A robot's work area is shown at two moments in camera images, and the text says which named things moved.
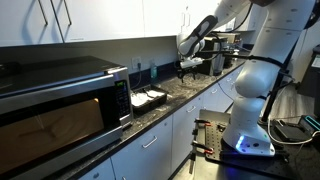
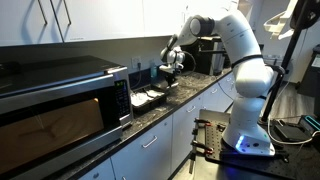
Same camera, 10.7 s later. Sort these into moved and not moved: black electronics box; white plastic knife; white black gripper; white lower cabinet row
Moved: white black gripper
Not moved: black electronics box; white lower cabinet row; white plastic knife
